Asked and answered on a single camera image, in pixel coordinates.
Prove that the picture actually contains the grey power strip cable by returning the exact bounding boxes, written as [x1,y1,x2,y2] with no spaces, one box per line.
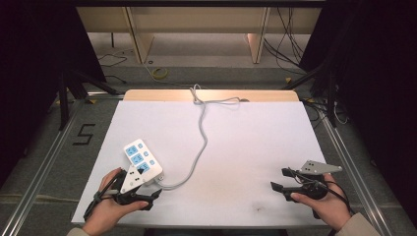
[153,84,250,192]

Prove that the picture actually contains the white power strip blue sockets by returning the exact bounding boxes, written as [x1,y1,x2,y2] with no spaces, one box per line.
[123,138,164,187]

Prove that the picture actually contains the light wooden shelf unit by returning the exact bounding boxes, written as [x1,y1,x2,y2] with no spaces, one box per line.
[76,6,323,65]

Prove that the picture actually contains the aluminium floor rail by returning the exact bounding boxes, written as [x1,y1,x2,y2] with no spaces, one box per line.
[0,91,125,236]
[304,97,396,236]

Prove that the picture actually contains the dark curtain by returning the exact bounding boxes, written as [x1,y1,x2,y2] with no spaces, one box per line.
[0,0,108,186]
[298,0,417,229]

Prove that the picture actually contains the person's right hand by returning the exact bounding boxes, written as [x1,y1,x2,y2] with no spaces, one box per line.
[290,173,354,232]

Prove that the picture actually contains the thin black floor cable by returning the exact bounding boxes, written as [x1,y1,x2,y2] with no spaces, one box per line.
[97,48,129,85]

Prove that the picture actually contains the bundle of black floor cables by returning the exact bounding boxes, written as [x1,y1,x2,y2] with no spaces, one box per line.
[263,7,309,76]

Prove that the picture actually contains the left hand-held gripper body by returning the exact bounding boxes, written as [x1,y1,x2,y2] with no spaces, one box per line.
[111,164,155,211]

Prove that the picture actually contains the black metal stand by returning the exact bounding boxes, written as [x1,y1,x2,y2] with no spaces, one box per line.
[57,69,120,131]
[280,62,339,128]

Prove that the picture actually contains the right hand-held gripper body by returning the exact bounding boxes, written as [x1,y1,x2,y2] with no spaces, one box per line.
[283,159,344,202]

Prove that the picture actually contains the person's left hand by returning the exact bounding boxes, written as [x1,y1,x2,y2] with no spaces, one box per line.
[82,167,149,236]

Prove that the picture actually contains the yellow tape roll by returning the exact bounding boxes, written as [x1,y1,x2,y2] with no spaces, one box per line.
[150,67,169,81]

